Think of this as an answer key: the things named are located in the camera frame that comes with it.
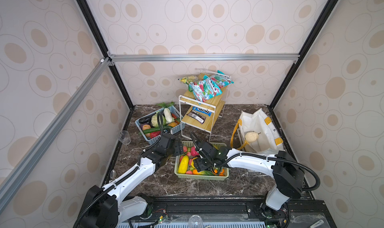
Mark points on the peach colored fruit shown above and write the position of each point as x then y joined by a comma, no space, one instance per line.
146,127

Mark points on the white radish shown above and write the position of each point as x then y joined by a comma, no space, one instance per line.
168,116

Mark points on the green cabbage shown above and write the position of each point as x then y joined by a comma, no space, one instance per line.
154,120

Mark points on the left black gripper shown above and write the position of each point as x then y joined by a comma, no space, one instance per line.
178,147

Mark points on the diagonal aluminium frame bar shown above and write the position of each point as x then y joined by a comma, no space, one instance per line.
33,156

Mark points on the beige round melon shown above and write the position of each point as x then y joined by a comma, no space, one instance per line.
251,137

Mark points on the green orange papaya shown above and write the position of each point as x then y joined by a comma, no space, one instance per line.
202,173

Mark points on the green cucumber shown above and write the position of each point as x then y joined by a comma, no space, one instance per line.
156,129

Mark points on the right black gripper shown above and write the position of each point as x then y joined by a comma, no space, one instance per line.
197,165

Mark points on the teal pink snack bag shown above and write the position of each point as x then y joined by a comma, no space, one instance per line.
221,79

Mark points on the blue plastic vegetable basket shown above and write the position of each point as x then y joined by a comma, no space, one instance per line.
173,130

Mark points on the white wire wooden shelf rack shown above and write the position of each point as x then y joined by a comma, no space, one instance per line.
216,105

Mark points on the leafy green vegetable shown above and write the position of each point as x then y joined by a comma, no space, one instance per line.
165,104

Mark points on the red pepper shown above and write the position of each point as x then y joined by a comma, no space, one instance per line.
154,134

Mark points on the pink dragon fruit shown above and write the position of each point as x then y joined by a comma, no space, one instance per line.
194,153

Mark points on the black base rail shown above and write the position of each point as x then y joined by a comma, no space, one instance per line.
205,212

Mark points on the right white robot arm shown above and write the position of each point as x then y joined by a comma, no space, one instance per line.
291,178

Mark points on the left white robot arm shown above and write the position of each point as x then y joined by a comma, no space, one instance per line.
129,180

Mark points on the yellow green snack bag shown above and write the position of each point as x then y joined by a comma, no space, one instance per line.
188,79

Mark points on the horizontal aluminium frame bar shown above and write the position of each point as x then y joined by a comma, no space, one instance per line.
203,57

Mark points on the dark snack bar packet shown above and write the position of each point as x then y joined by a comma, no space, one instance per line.
199,118

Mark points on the white grocery tote bag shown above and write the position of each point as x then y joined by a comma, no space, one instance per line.
269,141

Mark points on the dark eggplant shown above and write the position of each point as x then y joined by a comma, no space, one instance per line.
145,120

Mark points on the clear plastic cup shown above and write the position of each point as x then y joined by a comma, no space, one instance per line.
125,138

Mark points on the green plastic fruit basket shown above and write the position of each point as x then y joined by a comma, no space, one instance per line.
189,144

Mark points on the blue snack packet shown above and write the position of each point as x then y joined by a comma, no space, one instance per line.
203,111

